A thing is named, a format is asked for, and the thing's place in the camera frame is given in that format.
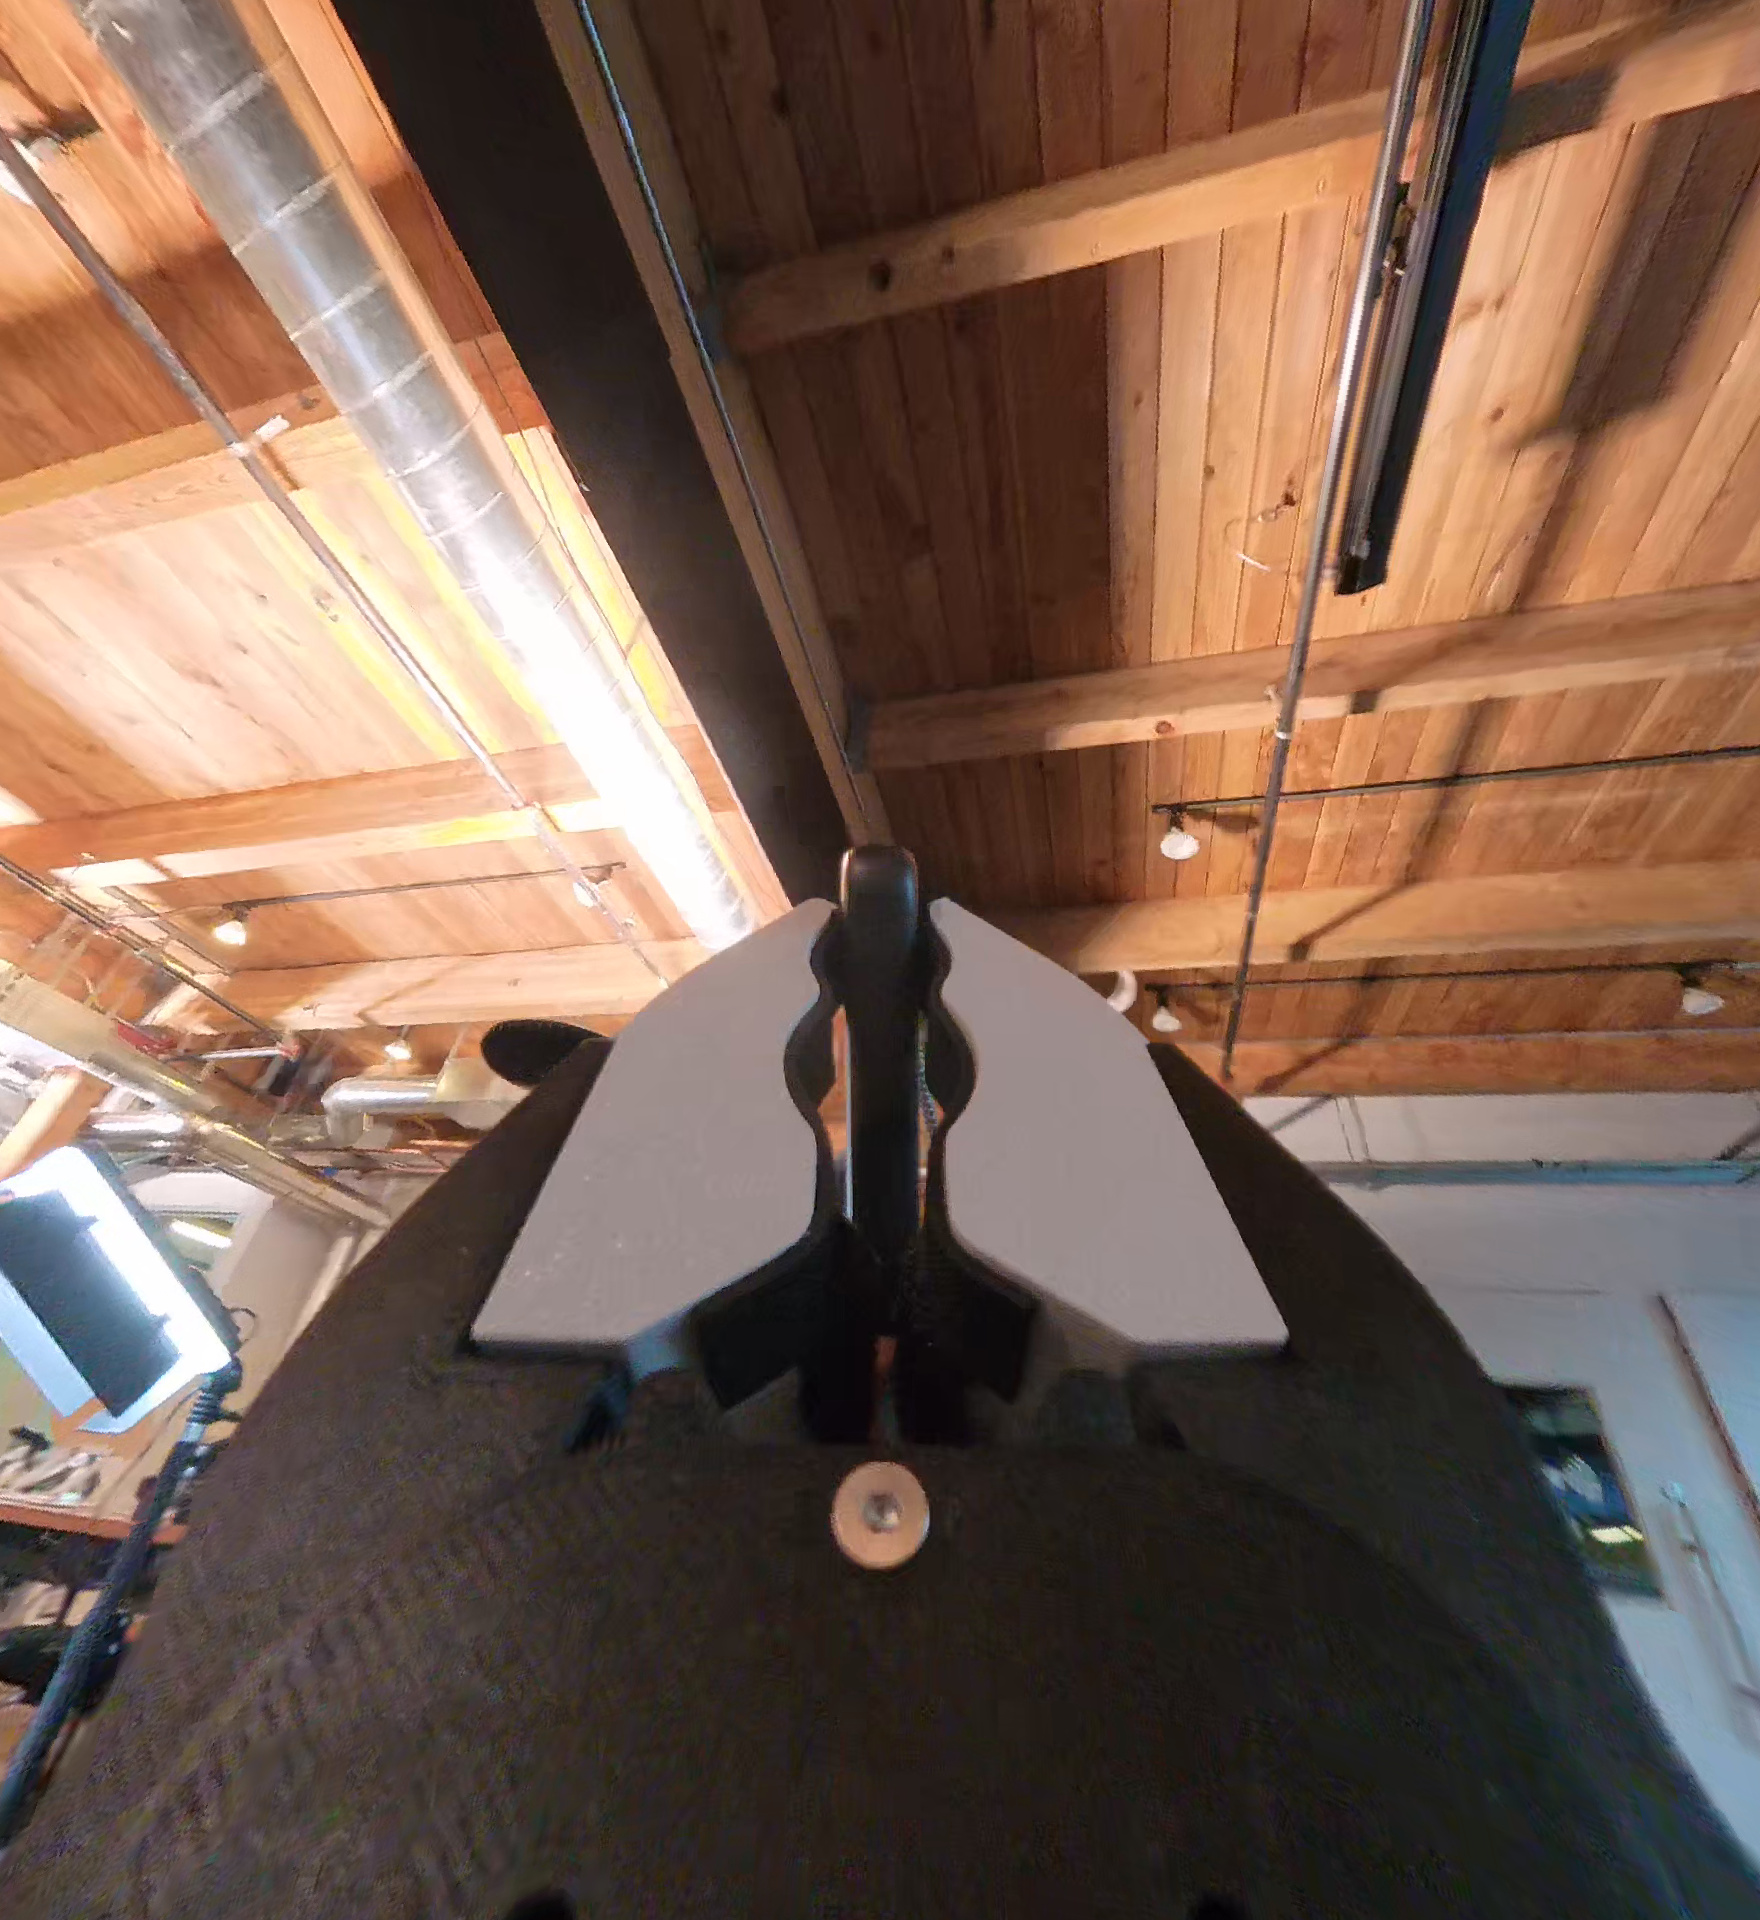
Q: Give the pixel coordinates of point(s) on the studio light panel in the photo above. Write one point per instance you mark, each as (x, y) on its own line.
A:
(70, 1289)

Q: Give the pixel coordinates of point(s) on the door window with phone symbol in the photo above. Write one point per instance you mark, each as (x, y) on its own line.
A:
(1583, 1485)

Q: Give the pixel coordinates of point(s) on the black ceiling rail fixture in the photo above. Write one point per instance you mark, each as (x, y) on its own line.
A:
(1420, 376)

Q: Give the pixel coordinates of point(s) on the short silver duct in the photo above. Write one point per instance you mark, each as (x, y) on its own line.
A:
(414, 1106)

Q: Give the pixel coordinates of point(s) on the thin metal conduit pipe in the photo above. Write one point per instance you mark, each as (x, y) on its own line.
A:
(1284, 703)

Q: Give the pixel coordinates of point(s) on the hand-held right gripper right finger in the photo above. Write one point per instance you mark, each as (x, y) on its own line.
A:
(1104, 1185)

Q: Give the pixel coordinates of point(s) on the black light stand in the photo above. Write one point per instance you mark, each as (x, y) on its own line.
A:
(114, 1591)

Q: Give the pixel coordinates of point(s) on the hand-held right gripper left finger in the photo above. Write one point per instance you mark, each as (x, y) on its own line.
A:
(641, 1185)

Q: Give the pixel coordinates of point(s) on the ceiling spot lamp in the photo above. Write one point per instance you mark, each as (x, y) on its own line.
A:
(1164, 1016)
(1699, 996)
(229, 931)
(1177, 839)

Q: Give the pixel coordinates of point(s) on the long silver ventilation duct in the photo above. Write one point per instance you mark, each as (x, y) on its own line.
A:
(369, 345)

